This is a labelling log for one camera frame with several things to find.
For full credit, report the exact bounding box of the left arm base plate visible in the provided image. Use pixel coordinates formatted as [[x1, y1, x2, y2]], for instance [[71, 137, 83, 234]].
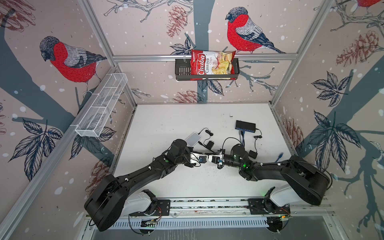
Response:
[[130, 200, 171, 217]]

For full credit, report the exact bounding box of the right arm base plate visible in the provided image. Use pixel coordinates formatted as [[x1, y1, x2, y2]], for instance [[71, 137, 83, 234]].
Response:
[[247, 198, 291, 215]]

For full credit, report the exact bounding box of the white wire mesh shelf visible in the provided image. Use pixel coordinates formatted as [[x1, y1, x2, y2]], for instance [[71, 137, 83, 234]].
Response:
[[75, 73, 128, 138]]

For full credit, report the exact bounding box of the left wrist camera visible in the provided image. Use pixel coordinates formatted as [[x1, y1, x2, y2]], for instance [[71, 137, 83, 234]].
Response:
[[191, 153, 209, 164]]

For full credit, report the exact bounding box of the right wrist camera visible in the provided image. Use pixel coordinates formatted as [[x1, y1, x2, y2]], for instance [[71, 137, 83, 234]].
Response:
[[209, 155, 225, 170]]

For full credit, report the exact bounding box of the black wall basket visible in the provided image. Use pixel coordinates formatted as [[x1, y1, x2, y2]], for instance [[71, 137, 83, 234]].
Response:
[[175, 58, 240, 81]]

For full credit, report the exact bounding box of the red cassava chips bag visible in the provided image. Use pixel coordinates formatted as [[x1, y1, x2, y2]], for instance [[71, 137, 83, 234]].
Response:
[[191, 50, 236, 76]]

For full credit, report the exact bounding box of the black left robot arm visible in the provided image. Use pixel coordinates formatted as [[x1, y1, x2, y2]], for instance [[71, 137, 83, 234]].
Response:
[[84, 139, 194, 232]]

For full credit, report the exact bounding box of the white small switch box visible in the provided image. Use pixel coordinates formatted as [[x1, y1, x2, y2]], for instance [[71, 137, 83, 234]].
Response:
[[185, 132, 202, 147]]

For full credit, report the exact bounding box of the black network switch box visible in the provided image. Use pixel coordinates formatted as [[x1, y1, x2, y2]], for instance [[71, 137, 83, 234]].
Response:
[[235, 120, 256, 133]]

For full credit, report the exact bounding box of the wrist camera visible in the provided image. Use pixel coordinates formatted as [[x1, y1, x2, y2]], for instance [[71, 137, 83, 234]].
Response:
[[191, 153, 209, 164], [209, 155, 225, 170]]

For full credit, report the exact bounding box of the black power adapter with cord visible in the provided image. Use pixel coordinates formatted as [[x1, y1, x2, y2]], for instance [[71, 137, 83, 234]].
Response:
[[198, 128, 214, 152]]

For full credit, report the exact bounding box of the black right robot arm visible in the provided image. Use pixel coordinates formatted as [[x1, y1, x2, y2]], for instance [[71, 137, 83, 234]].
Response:
[[210, 144, 331, 206]]

